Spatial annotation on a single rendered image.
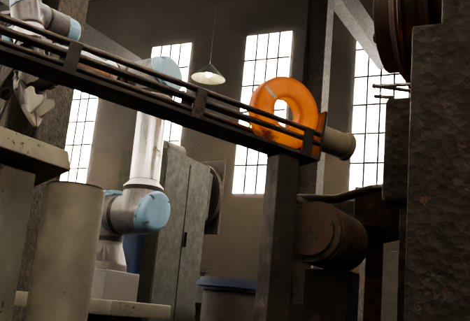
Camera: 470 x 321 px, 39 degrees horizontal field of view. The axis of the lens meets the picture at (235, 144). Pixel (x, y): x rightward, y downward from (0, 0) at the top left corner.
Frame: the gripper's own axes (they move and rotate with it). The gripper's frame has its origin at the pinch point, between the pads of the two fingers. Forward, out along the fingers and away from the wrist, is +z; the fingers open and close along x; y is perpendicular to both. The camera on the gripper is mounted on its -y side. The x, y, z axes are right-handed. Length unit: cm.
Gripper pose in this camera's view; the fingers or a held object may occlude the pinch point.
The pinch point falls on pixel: (32, 122)
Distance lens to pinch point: 159.4
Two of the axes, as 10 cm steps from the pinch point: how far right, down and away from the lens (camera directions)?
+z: 2.2, 9.0, -3.8
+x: 4.5, 2.5, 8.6
